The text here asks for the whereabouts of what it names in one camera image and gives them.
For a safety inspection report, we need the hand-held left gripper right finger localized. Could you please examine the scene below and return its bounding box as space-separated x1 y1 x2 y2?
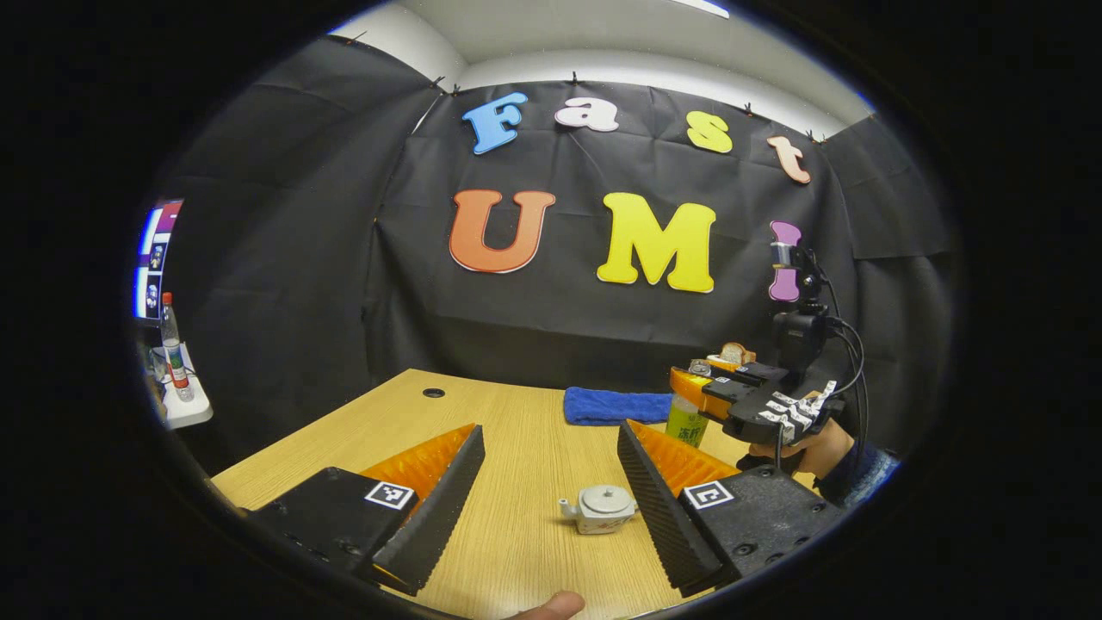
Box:
616 418 846 598

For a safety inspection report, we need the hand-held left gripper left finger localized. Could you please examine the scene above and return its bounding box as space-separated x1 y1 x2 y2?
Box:
245 422 487 598

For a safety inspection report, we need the green label water bottle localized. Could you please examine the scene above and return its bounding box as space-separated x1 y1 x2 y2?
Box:
665 392 712 450

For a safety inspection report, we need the white floral teacup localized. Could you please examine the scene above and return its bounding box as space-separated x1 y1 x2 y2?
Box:
558 485 640 536

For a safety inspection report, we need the red cap plastic bottle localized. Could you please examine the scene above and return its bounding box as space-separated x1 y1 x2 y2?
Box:
159 292 195 403

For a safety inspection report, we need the blue towel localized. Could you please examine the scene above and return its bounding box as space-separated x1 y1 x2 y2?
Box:
564 387 675 426

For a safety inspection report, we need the black backdrop cloth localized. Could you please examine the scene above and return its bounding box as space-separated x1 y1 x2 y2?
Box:
159 39 961 483

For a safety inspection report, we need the white side table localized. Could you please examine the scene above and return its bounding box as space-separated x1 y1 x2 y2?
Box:
155 344 214 430

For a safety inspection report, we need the computer monitor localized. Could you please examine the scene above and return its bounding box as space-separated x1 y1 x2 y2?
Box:
133 200 183 321

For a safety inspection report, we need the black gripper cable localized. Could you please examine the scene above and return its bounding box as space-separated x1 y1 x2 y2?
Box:
775 258 870 470

